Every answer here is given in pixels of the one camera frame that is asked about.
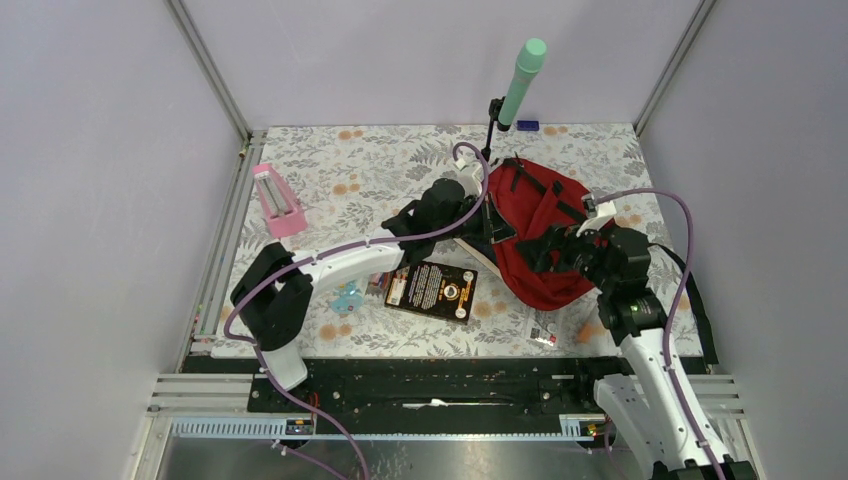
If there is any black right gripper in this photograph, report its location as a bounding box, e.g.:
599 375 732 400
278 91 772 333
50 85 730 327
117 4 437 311
514 217 617 293

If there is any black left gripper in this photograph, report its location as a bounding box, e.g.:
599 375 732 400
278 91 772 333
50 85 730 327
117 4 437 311
433 191 516 246

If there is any red student backpack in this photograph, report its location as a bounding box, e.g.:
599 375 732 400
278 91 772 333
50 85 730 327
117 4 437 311
486 156 720 367

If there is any black card game box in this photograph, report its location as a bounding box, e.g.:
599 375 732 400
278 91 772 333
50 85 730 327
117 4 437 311
384 261 479 324

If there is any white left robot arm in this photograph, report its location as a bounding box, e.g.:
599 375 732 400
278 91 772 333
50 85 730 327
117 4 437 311
224 179 500 411

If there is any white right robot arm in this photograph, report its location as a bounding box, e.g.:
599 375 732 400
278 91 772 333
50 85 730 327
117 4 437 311
516 226 757 479

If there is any blue paperback book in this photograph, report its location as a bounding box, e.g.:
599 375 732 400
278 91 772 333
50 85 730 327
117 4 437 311
454 239 503 279

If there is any clear plastic pouch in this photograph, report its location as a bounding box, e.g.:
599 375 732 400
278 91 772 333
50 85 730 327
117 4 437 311
523 309 563 348

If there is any orange glue stick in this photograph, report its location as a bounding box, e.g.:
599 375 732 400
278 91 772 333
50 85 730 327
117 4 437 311
575 322 605 345

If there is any small blue block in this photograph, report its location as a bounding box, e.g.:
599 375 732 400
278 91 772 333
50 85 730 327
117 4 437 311
515 120 540 131

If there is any black mini tripod stand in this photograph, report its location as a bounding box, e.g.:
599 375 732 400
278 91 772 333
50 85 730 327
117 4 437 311
481 97 505 162

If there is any pink capped marker set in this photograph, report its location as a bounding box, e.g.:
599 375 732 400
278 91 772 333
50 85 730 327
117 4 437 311
369 272 391 289

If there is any mint green microphone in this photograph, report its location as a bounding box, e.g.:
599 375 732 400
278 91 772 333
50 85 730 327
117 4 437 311
496 38 547 132

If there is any pink metronome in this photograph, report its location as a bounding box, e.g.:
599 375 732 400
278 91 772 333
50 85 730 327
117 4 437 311
253 163 308 239

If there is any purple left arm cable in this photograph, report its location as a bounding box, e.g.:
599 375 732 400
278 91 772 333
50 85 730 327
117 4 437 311
223 142 492 480

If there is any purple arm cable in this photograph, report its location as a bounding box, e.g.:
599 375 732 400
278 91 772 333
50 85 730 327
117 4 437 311
223 142 492 480
582 188 730 480

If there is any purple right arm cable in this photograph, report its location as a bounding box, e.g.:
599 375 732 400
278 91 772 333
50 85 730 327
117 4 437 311
582 188 730 480

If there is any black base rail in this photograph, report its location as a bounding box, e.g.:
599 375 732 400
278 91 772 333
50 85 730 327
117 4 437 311
182 356 707 439

